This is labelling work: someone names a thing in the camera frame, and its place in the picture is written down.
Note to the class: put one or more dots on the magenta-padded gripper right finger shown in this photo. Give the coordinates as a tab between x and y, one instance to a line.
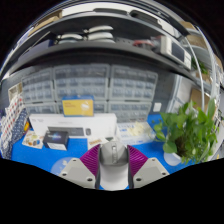
151	170

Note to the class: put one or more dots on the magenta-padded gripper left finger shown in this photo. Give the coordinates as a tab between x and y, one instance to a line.
75	170

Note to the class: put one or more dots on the grey computer mouse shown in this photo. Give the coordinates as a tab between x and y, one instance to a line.
114	166

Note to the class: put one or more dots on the white and blue glove box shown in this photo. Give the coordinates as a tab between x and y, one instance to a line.
133	136

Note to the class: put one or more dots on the green plant in white pot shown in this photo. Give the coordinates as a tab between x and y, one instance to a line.
186	133

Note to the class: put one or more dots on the small cartoon sticker sheet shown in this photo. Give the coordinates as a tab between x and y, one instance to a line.
31	140

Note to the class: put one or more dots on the white keyboard packaging box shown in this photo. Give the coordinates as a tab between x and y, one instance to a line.
100	123

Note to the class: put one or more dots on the yellow and blue box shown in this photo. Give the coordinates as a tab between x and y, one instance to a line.
78	106

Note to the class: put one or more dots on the navy dotted cloth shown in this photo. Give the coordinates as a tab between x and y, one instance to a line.
15	135

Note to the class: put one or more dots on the white dotted cloth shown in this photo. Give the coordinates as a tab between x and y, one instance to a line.
11	113

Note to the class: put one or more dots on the dark metal shelf unit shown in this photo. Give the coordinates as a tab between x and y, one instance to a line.
100	50

